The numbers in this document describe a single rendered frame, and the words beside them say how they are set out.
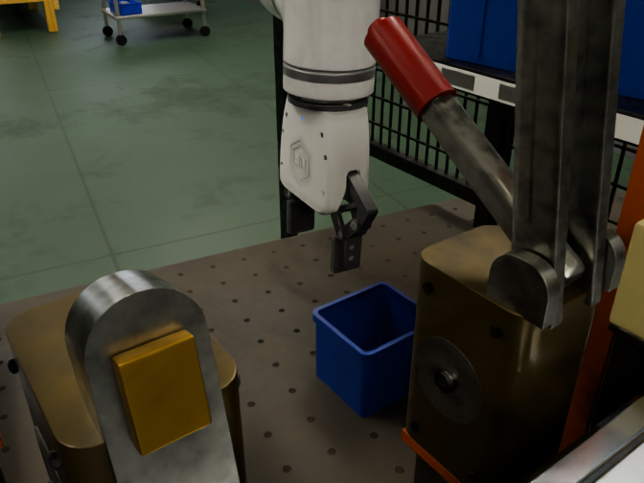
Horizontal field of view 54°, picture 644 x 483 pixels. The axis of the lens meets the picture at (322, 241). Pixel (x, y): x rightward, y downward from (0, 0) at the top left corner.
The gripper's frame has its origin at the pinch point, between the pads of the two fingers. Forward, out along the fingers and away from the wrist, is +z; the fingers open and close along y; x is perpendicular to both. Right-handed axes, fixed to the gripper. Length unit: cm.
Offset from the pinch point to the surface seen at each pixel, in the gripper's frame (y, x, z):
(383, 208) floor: -147, 120, 83
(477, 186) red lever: 30.6, -10.5, -20.0
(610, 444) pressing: 39.5, -9.6, -11.7
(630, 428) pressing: 39.4, -8.1, -11.7
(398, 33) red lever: 24.2, -10.9, -25.7
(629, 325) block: 35.1, -2.7, -12.6
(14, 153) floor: -294, -8, 88
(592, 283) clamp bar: 35.8, -8.0, -17.0
